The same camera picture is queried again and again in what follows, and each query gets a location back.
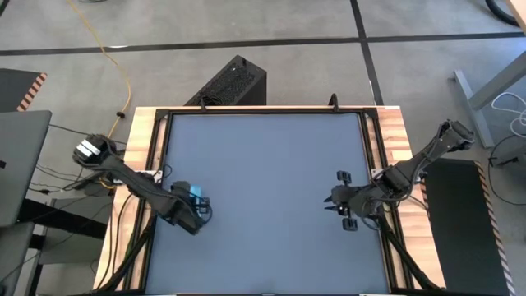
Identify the black metal table frame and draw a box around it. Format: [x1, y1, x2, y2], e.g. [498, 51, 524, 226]
[137, 93, 412, 295]

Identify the thin straight black cable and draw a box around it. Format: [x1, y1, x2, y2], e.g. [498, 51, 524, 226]
[48, 123, 127, 146]

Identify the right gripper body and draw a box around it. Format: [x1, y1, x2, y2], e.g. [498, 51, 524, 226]
[330, 170, 373, 233]

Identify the black computer tower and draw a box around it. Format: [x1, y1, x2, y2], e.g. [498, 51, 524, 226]
[184, 54, 268, 107]

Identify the black hazard-striped floor mat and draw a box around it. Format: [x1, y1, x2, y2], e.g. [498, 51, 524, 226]
[418, 158, 517, 296]
[0, 67, 48, 113]

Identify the white cable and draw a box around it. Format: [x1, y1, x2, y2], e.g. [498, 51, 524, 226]
[491, 90, 526, 139]

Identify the grey metal desk leg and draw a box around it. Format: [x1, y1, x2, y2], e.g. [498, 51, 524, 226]
[453, 51, 526, 149]

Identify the black crossbar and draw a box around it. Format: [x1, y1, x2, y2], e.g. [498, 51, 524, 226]
[18, 199, 108, 240]

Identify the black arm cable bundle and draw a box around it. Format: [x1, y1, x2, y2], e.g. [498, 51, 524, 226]
[94, 213, 159, 294]
[376, 213, 443, 294]

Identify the light wooden desk corner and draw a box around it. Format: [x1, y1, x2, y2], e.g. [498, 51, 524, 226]
[505, 0, 526, 32]

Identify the grey-blue table mat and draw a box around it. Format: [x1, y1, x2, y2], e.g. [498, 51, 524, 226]
[145, 113, 391, 295]

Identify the thick black hose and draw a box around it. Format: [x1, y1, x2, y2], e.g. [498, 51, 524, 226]
[484, 0, 521, 28]

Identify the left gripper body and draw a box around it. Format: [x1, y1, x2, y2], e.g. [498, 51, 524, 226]
[170, 180, 211, 220]

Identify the long yellow cable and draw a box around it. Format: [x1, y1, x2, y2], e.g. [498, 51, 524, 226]
[67, 0, 133, 141]

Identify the black looped floor cable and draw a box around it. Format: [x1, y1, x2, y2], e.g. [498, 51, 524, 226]
[487, 134, 526, 206]

